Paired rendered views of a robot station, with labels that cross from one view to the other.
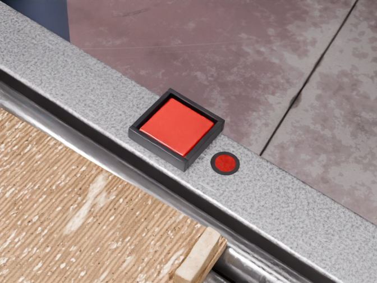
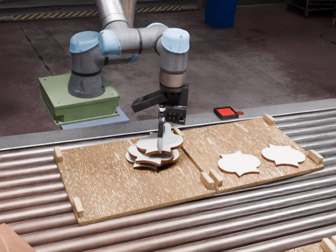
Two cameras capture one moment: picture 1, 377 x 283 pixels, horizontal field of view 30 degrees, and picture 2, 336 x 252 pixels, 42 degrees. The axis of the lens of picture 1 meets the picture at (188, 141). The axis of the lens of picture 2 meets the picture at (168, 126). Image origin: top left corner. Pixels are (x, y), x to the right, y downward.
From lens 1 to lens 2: 1.44 m
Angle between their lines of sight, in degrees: 45
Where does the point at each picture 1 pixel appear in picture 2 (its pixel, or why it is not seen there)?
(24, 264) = (253, 139)
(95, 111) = (209, 120)
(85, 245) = (253, 131)
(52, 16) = not seen: hidden behind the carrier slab
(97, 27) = not seen: hidden behind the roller
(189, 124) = (227, 110)
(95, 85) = (200, 118)
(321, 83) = not seen: hidden behind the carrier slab
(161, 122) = (223, 113)
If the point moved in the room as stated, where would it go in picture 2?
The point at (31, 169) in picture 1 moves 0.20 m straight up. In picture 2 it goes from (225, 130) to (233, 80)
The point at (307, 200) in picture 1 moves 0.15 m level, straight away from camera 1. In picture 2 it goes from (257, 109) to (234, 95)
